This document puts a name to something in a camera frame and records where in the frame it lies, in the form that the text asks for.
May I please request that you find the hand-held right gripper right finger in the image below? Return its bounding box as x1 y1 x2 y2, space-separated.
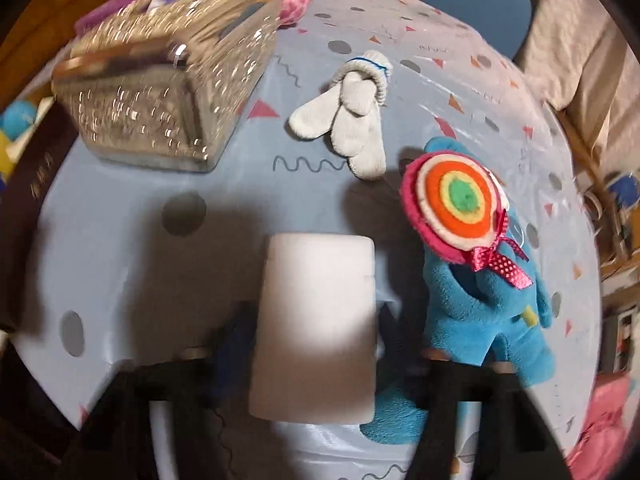
372 302 571 480

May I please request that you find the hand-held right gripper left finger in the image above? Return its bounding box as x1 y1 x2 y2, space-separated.
65 300 261 480

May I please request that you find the white sponge block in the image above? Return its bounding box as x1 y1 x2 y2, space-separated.
248 232 377 425

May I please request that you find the blue plush toy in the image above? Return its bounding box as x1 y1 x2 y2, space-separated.
360 135 556 446

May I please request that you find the glittery gold basket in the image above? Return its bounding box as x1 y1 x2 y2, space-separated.
50 0 283 173

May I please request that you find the patterned plastic tablecloth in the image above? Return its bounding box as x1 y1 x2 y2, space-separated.
12 0 603 480

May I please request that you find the rainbow felt lollipop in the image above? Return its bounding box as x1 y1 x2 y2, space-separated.
400 152 532 291

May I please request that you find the white sock pair blue stripe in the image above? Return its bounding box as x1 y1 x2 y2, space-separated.
289 50 392 181

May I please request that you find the pink blanket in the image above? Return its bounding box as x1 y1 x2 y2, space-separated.
567 375 638 471

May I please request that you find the wooden side table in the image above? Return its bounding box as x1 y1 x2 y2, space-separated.
555 105 626 266

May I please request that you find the blue folding chair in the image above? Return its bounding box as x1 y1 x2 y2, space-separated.
607 175 640 211

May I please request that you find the blue round object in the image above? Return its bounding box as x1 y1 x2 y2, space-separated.
0 100 36 136

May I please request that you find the ship print beige quilt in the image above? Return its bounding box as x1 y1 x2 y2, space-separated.
487 0 631 116

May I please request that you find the blue yellow grey fabric chair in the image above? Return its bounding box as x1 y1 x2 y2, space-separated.
307 0 533 61

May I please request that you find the purple cloth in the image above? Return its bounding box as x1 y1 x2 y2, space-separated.
75 7 126 36

